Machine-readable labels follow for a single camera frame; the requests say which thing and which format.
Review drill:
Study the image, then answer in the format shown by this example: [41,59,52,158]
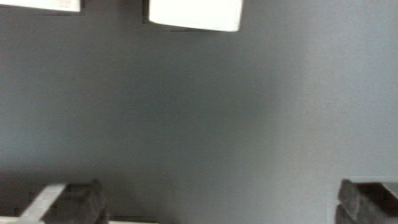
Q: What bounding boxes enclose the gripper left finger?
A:
[14,180,108,224]

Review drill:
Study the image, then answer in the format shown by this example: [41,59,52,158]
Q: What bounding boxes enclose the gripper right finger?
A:
[334,179,398,224]

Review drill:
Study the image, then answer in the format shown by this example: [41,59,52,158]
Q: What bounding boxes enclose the white table leg far left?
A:
[0,0,82,12]

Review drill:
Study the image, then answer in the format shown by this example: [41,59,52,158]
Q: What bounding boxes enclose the white table leg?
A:
[0,0,82,12]
[149,0,243,32]

